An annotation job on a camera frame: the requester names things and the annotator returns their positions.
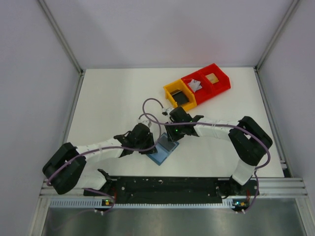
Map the blue leather card holder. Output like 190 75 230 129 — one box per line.
147 133 179 166

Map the silver credit card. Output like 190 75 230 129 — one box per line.
187 78 201 89

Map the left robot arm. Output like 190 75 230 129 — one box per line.
42 120 157 195

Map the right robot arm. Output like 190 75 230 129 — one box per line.
162 107 273 186

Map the black card in yellow bin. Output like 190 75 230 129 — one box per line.
171 90 189 106

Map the silver card in red bin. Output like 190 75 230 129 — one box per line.
189 82 204 93

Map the gold card in red bin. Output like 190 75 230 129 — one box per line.
206 73 219 84

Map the yellow plastic bin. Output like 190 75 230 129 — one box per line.
163 79 197 112

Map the middle red plastic bin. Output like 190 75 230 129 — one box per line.
181 72 213 105

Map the red plastic bin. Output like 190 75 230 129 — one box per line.
181 72 213 105
198 63 231 96

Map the far red plastic bin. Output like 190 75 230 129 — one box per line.
198 63 231 96

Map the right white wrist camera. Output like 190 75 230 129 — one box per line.
162 107 174 116

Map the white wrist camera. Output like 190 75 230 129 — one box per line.
162 107 174 116
137 119 152 128

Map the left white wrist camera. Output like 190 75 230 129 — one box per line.
137 119 152 128

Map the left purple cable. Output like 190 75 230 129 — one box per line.
46 113 162 217

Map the purple cable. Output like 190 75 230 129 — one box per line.
142 98 271 214
46 113 162 217

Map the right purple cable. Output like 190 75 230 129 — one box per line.
142 98 271 214

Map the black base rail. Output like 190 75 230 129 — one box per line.
98 176 261 206

